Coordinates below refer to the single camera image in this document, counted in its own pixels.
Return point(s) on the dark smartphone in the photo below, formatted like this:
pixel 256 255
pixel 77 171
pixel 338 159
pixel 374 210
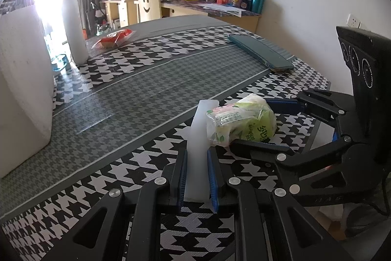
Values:
pixel 259 51

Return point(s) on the white soft bar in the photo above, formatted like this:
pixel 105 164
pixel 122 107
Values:
pixel 198 141

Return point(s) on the red snack packet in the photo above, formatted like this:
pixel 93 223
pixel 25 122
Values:
pixel 111 39

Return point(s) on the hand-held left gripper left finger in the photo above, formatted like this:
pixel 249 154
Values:
pixel 182 178

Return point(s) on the wooden chair with smiley face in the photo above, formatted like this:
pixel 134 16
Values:
pixel 148 5

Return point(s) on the floral tissue packet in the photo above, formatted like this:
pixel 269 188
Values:
pixel 244 123

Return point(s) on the wooden desk with patterned top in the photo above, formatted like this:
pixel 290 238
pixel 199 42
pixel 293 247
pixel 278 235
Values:
pixel 244 21

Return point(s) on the white pump bottle red top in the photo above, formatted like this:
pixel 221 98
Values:
pixel 74 34

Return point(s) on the teal metallic cup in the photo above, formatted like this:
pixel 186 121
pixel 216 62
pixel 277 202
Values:
pixel 257 3

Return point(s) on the teal round object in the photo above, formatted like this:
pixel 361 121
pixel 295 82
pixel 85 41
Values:
pixel 59 63

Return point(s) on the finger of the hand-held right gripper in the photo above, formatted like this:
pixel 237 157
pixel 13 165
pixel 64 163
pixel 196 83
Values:
pixel 320 105
pixel 262 148

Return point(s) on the wooden desk with drawers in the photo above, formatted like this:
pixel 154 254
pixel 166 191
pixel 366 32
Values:
pixel 119 11

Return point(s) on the printed papers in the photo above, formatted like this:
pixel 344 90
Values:
pixel 221 9

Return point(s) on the white wall socket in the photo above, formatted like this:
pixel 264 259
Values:
pixel 354 21

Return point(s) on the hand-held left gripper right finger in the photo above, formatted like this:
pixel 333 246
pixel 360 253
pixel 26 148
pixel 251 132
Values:
pixel 213 178

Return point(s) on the white foam box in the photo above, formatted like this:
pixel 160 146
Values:
pixel 21 80

